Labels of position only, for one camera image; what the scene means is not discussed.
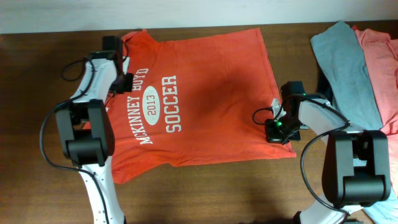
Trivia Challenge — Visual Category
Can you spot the black cable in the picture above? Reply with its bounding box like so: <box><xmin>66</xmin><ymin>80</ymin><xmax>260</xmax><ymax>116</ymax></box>
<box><xmin>251</xmin><ymin>93</ymin><xmax>351</xmax><ymax>224</ymax></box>
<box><xmin>39</xmin><ymin>40</ymin><xmax>130</xmax><ymax>224</ymax></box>

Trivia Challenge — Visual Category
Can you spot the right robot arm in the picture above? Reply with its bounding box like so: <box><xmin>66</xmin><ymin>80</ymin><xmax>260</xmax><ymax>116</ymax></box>
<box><xmin>264</xmin><ymin>82</ymin><xmax>391</xmax><ymax>224</ymax></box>

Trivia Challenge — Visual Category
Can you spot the left black cable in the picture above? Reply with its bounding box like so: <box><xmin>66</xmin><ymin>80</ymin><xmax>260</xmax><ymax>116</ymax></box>
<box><xmin>39</xmin><ymin>40</ymin><xmax>130</xmax><ymax>224</ymax></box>

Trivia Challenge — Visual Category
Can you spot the pink coral t-shirt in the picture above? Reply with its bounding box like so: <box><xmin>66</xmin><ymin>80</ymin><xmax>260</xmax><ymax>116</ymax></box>
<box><xmin>354</xmin><ymin>29</ymin><xmax>397</xmax><ymax>192</ymax></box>

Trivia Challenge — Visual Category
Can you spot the grey t-shirt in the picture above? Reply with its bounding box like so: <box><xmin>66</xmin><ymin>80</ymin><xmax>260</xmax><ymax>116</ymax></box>
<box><xmin>310</xmin><ymin>21</ymin><xmax>398</xmax><ymax>224</ymax></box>

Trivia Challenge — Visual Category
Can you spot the orange soccer t-shirt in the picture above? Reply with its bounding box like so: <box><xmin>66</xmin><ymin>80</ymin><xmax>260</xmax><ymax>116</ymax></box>
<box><xmin>106</xmin><ymin>28</ymin><xmax>296</xmax><ymax>184</ymax></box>

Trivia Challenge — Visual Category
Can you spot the right black cable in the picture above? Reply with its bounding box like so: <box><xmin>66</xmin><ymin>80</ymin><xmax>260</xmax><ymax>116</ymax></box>
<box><xmin>251</xmin><ymin>93</ymin><xmax>351</xmax><ymax>224</ymax></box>

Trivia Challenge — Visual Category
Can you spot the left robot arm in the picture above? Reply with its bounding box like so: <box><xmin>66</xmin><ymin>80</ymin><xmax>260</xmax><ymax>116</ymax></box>
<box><xmin>55</xmin><ymin>50</ymin><xmax>127</xmax><ymax>223</ymax></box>

